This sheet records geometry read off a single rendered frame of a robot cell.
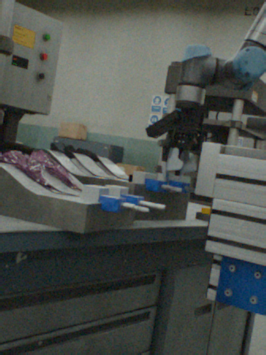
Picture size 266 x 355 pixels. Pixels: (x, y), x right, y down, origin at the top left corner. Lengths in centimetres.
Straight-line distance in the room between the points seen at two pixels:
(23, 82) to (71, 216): 119
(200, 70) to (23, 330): 76
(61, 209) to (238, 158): 33
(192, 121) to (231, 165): 48
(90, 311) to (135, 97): 760
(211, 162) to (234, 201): 8
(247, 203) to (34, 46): 142
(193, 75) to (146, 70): 734
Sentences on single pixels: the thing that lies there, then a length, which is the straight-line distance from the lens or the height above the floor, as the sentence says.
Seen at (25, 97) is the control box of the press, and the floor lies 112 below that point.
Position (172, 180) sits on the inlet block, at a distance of 130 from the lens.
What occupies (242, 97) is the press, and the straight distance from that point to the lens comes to 510.
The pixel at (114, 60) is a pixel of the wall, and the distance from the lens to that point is 898.
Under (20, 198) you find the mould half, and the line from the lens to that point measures 94.
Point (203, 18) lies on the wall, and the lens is 846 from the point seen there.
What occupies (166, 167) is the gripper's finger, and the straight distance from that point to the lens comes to 127.
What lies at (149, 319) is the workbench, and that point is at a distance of 134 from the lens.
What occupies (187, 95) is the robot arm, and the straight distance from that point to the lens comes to 128.
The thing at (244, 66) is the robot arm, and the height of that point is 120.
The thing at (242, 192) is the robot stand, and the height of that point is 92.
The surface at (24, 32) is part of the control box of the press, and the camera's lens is 202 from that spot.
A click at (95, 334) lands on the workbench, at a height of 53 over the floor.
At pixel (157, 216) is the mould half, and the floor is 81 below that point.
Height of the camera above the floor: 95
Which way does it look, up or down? 3 degrees down
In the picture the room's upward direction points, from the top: 9 degrees clockwise
